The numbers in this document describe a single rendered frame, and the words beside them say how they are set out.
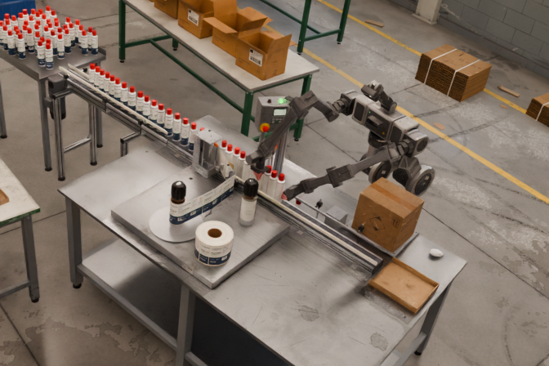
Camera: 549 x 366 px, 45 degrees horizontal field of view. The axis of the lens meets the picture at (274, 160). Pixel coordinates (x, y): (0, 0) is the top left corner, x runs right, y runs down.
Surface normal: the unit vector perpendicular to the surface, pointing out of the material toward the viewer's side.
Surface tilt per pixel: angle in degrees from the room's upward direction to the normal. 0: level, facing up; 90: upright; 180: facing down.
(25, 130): 0
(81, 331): 0
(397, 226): 90
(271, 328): 0
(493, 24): 90
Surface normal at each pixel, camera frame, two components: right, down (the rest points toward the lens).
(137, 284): 0.13, -0.81
